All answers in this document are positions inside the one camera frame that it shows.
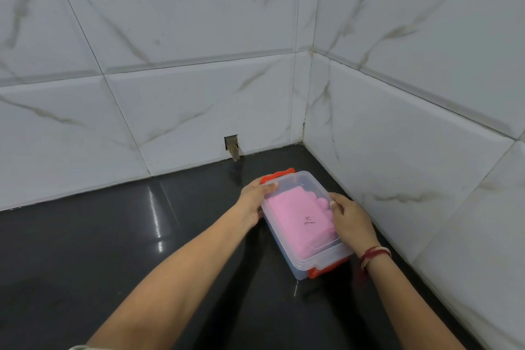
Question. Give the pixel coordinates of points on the person's left hand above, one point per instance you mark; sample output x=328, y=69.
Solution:
x=249, y=202

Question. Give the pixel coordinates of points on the person's right hand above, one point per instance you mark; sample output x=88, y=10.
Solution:
x=352, y=220

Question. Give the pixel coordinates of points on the person's right thumb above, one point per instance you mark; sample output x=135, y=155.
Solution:
x=335, y=204

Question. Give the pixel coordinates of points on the person's left thumb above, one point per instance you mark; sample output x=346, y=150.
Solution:
x=271, y=186

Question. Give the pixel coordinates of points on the clear plastic box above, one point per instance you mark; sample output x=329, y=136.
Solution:
x=303, y=222

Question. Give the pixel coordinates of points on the person's left forearm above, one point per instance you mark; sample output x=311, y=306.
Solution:
x=172, y=276

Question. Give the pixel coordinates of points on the person's right forearm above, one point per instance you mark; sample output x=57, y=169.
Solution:
x=404, y=304

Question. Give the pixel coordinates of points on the pink folded cloth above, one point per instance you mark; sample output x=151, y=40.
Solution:
x=301, y=218

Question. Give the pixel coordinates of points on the pale green sleeve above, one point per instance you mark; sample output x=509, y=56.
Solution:
x=80, y=347

